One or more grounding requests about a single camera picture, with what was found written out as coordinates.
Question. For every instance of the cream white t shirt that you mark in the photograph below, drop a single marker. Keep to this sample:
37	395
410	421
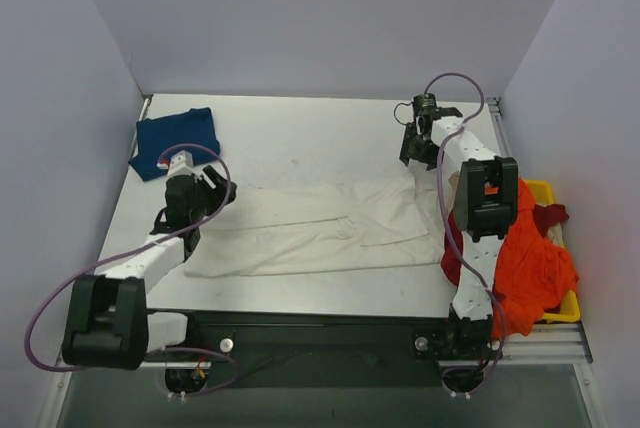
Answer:
380	224

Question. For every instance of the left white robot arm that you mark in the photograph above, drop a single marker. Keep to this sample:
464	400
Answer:
108	323

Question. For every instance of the orange t shirt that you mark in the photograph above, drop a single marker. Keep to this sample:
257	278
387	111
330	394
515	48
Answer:
518	311

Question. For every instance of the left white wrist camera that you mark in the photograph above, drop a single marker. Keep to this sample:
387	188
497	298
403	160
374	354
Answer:
180	164

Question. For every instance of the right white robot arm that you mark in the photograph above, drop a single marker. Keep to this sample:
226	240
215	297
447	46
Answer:
485	201

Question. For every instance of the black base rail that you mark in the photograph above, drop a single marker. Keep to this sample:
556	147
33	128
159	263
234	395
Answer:
278	350

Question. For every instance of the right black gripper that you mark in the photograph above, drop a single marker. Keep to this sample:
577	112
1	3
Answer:
415	146

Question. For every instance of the beige t shirt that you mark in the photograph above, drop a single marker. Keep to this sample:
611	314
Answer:
555	236

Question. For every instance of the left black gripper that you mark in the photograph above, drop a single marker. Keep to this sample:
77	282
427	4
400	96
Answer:
207	187

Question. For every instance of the dark red t shirt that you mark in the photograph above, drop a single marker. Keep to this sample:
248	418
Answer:
450	258

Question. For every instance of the yellow plastic bin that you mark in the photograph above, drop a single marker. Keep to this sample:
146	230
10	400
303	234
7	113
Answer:
555	279

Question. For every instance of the folded blue t shirt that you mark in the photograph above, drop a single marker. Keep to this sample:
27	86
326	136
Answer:
157	138

